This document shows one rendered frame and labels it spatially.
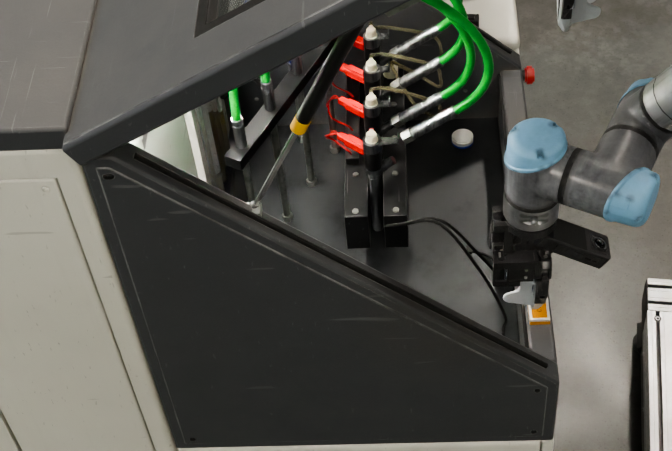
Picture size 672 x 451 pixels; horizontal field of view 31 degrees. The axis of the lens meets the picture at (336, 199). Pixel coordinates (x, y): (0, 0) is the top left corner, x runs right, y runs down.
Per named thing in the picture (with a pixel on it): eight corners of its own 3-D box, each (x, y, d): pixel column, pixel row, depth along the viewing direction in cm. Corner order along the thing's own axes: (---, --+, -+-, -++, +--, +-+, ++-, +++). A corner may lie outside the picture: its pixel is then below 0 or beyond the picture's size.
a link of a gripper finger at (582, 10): (598, 42, 183) (604, -6, 176) (558, 44, 184) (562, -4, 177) (596, 28, 185) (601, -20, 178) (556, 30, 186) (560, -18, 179)
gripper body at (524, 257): (489, 248, 178) (491, 193, 169) (548, 246, 177) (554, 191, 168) (492, 291, 173) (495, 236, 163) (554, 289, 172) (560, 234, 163)
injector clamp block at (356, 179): (410, 273, 204) (407, 214, 192) (350, 275, 204) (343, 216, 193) (405, 128, 226) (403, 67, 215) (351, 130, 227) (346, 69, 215)
